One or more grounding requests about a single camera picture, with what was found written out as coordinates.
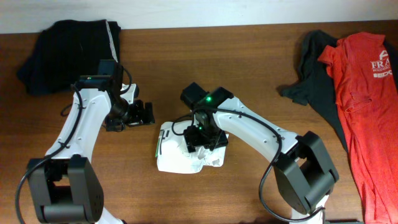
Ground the white t-shirt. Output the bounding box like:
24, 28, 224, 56
155, 121, 226, 174

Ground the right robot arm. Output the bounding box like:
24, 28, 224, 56
180, 83, 339, 223

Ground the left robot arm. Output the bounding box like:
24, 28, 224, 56
22, 60, 155, 223

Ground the folded black garment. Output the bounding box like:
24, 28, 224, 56
17, 19, 121, 96

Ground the dark green t-shirt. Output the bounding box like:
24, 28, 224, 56
278, 29, 398, 153

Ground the red printed t-shirt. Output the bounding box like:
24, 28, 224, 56
318, 32, 397, 223

